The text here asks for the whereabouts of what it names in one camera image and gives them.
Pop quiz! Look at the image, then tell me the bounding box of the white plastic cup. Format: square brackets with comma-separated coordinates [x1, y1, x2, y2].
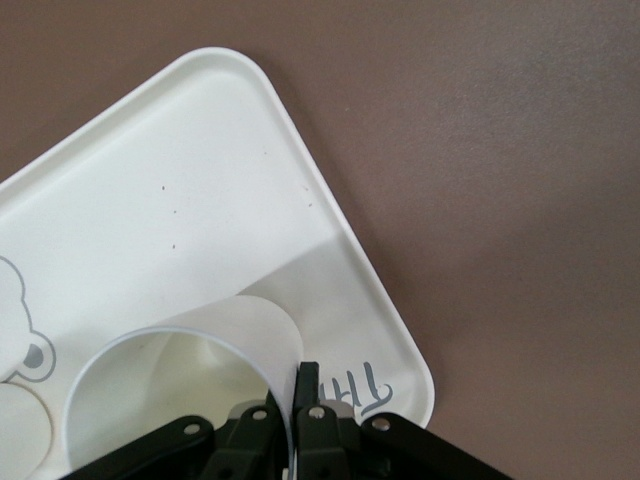
[61, 294, 305, 480]

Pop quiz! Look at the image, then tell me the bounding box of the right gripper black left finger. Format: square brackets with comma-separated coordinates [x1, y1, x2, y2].
[58, 388, 282, 480]

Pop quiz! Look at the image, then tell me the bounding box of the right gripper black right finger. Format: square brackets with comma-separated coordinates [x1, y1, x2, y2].
[288, 360, 512, 480]

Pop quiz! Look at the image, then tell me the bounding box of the brown table mat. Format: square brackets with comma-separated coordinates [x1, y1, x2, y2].
[0, 0, 640, 480]

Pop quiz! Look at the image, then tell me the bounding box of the white bear print tray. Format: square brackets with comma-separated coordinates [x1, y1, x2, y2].
[0, 46, 436, 480]

